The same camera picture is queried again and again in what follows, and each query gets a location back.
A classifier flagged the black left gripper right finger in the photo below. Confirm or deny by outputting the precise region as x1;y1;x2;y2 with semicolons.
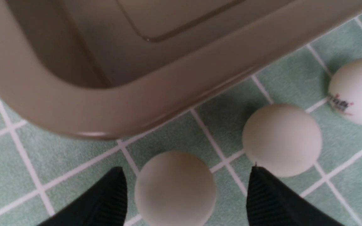
246;166;341;226

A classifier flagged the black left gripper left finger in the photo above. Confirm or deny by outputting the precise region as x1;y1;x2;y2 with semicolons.
39;166;128;226

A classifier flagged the white ping-pong ball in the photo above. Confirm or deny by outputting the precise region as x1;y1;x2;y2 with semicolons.
134;151;217;226
242;104;323;177
328;58;362;125

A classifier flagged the green checkered table cloth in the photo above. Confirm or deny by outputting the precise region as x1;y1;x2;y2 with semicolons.
0;15;362;226

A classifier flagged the olive green plastic bin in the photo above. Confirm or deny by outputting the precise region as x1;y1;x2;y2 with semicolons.
0;0;362;139

